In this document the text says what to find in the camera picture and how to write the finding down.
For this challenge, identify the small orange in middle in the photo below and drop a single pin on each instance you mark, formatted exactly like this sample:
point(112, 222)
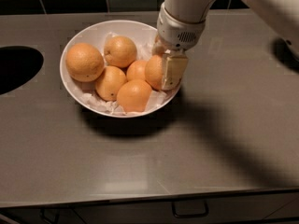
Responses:
point(136, 70)

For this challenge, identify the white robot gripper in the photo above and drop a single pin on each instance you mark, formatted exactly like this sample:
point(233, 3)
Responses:
point(175, 34)

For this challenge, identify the white tissue paper lining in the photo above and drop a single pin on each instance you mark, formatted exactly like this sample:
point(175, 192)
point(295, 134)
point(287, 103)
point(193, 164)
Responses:
point(125, 77)

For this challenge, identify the black drawer handle centre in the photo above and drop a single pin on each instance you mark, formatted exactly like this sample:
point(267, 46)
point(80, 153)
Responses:
point(189, 209)

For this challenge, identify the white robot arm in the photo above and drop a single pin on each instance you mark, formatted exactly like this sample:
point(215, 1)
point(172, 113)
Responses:
point(281, 15)

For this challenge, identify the white ceramic bowl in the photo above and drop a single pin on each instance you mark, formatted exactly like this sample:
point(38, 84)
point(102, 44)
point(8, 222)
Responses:
point(84, 93)

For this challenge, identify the dark sink basin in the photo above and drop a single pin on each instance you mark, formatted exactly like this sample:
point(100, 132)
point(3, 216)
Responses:
point(18, 65)

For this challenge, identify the orange at bowl back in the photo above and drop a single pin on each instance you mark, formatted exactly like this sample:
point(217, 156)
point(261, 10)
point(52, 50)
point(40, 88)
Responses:
point(120, 51)

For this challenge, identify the large orange far left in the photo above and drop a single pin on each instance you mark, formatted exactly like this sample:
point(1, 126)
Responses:
point(84, 62)

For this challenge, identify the orange at bowl front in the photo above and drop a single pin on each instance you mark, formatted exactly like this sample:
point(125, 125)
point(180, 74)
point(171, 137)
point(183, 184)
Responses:
point(134, 95)

